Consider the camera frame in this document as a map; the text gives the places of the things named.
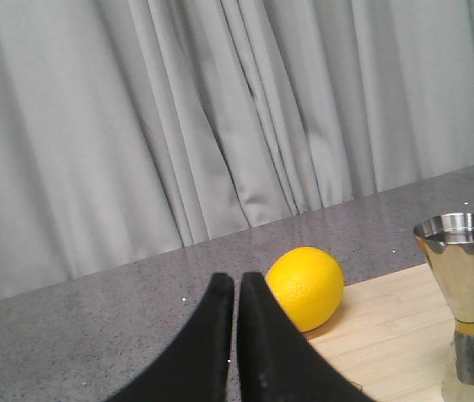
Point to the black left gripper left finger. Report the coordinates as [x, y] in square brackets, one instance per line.
[194, 366]

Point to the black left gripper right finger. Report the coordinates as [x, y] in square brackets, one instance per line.
[276, 362]

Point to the steel double jigger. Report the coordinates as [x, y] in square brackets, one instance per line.
[447, 241]

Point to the yellow lemon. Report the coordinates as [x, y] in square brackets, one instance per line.
[308, 283]

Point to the wooden cutting board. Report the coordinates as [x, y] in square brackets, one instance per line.
[391, 336]

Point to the grey curtain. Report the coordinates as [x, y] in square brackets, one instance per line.
[132, 128]

